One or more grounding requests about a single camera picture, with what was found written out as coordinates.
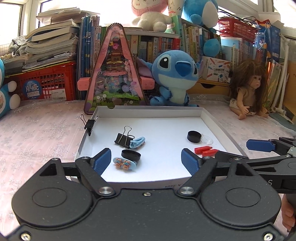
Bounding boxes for black binder clip on tray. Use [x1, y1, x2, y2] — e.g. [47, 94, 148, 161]
[80, 114, 98, 136]

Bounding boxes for blue bear hair clip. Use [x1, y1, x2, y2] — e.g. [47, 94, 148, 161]
[113, 158, 137, 170]

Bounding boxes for clear plastic dome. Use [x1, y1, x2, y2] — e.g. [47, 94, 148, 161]
[200, 134, 213, 145]

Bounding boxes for stack of books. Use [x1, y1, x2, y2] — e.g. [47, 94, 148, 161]
[1, 7, 99, 75]

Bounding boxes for black round cap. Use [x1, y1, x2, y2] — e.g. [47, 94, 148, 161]
[187, 131, 202, 143]
[121, 149, 141, 162]

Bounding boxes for Doraemon plush toy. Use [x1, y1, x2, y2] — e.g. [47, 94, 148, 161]
[0, 60, 21, 118]

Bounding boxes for pink snowflake tablecloth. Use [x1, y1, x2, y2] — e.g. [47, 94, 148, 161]
[1, 95, 295, 235]

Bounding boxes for red plastic crate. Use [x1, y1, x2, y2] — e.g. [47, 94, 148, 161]
[4, 61, 76, 101]

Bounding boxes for row of shelf books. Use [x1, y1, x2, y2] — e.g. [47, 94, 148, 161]
[77, 14, 282, 100]

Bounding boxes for black binder clip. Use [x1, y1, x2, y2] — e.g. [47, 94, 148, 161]
[80, 114, 98, 136]
[114, 126, 135, 149]

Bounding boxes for white pipe rack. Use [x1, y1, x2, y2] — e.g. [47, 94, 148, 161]
[269, 33, 290, 116]

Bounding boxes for pink white bunny plush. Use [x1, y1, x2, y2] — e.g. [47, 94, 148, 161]
[132, 0, 173, 32]

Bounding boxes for Stitch blue plush toy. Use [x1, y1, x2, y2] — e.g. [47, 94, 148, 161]
[137, 50, 204, 107]

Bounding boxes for wooden drawer box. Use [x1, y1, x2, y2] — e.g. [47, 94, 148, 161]
[187, 78, 230, 96]

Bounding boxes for red plastic basket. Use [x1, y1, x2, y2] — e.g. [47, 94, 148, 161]
[218, 17, 258, 43]

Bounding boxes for red crayon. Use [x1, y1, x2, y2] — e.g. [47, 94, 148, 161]
[194, 146, 212, 155]
[202, 149, 219, 157]

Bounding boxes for white pencil print box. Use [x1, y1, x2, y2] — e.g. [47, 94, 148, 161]
[202, 56, 231, 83]

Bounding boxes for blue plush toy on shelf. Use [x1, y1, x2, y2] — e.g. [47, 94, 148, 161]
[183, 0, 220, 58]

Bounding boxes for person right hand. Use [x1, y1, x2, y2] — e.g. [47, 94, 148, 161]
[281, 194, 295, 232]

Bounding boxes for white cardboard tray box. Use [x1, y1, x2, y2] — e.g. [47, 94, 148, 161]
[76, 106, 245, 188]

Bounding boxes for brown haired baby doll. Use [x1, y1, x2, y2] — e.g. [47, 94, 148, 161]
[229, 60, 268, 120]

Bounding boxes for pink triangular miniature house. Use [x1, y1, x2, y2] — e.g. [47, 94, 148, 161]
[78, 23, 147, 114]

